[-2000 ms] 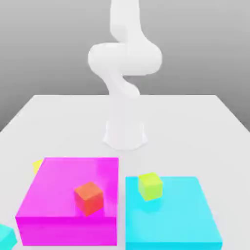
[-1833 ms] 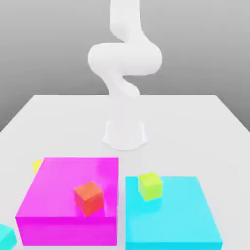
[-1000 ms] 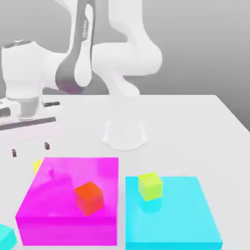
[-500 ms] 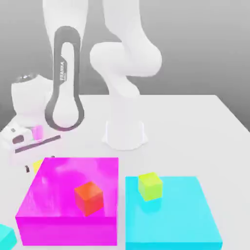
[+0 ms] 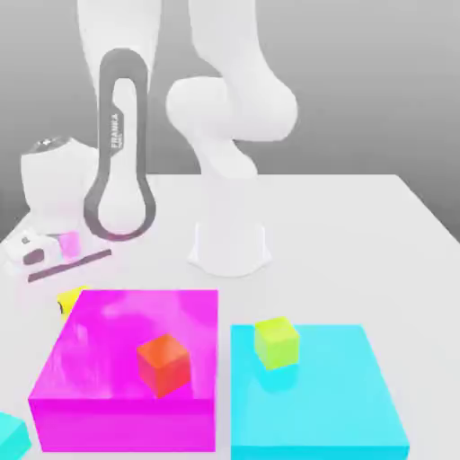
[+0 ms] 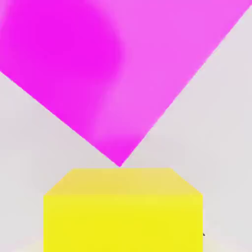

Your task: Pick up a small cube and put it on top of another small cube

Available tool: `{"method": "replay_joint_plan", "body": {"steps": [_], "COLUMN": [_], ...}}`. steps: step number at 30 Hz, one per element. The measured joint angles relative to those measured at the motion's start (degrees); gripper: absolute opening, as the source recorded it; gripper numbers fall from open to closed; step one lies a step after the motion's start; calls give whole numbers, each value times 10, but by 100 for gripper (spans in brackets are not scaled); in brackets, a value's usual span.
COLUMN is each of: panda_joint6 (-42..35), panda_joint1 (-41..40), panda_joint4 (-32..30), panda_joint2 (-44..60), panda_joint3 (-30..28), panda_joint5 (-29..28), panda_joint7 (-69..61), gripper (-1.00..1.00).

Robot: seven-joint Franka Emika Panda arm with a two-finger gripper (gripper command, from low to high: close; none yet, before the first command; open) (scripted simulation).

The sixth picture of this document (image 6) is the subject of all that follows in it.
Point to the small yellow cube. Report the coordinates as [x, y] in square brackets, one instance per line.
[123, 220]

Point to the large magenta box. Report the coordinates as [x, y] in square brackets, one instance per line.
[110, 65]

